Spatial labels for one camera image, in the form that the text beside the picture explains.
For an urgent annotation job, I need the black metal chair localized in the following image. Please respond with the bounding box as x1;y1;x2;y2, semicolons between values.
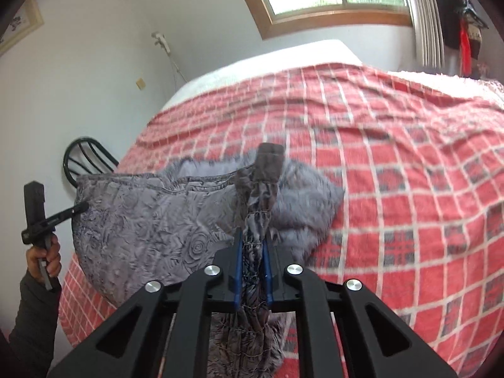
63;137;120;188

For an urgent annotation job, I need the white bed sheet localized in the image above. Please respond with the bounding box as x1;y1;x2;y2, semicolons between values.
161;39;363;112

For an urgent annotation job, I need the red plaid blanket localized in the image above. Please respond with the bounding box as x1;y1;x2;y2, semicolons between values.
59;63;504;363

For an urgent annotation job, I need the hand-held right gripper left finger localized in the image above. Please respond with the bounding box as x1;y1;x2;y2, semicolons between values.
47;227;243;378

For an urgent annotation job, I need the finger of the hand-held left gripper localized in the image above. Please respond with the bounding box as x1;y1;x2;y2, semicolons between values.
43;202;89;226

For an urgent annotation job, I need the person's left forearm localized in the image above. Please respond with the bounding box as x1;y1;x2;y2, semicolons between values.
8;270;64;378

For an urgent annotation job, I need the white wall device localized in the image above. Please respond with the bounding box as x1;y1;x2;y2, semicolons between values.
152;31;172;54

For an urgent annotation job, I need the wooden framed window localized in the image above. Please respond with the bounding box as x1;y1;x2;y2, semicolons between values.
230;0;412;41

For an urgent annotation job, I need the wooden picture frame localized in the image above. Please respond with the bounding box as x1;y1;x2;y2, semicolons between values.
0;0;45;57

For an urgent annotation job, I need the person's left hand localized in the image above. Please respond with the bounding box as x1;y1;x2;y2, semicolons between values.
26;234;62;284

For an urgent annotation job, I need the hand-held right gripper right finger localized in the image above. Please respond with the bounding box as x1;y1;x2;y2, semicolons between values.
262;240;459;378

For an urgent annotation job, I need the white wall cable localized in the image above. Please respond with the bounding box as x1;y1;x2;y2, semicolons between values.
166;50;188;84

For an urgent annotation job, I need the red hanging cloth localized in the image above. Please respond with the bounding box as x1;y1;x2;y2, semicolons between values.
458;27;472;76

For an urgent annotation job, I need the grey quilted floral jacket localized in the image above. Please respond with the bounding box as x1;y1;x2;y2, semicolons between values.
71;142;346;371

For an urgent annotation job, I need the black hanging garment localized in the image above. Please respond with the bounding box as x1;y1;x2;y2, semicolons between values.
436;0;470;50

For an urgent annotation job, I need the white pleated curtain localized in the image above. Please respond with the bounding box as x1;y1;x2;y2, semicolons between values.
398;0;446;69

